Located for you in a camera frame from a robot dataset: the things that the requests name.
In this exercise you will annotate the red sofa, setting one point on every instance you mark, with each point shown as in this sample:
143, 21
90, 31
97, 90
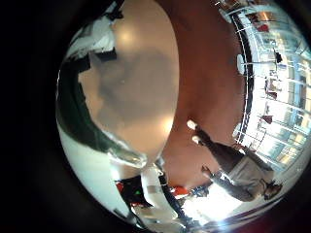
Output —
180, 191

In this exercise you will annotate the person in grey clothes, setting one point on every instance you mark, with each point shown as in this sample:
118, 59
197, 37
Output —
239, 171

